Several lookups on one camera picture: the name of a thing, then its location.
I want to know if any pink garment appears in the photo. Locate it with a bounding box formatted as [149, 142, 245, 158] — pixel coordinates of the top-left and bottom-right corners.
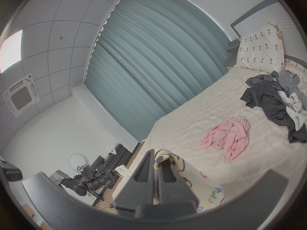
[200, 116, 250, 160]

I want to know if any white printed pyjama top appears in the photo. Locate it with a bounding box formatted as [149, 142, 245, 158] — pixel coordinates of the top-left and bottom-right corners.
[152, 149, 226, 213]

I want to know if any blue-green curtain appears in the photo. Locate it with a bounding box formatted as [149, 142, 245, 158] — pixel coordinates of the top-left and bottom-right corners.
[83, 0, 238, 143]

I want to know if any pile of clothes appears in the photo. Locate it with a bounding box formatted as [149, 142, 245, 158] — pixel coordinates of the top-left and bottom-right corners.
[240, 70, 307, 144]

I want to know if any ceiling light panel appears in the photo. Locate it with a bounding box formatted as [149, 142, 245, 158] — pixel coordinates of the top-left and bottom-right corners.
[0, 30, 23, 73]

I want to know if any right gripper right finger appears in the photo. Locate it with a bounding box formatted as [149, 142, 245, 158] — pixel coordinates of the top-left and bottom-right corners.
[158, 161, 200, 213]

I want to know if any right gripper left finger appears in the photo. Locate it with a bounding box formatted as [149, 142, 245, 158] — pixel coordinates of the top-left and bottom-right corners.
[114, 149, 155, 216]

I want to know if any bed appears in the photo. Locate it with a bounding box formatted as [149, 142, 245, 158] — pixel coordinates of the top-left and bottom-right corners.
[113, 0, 307, 213]

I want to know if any ceiling air conditioner vent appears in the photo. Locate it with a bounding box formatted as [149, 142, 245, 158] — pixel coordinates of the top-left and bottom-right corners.
[2, 74, 40, 117]

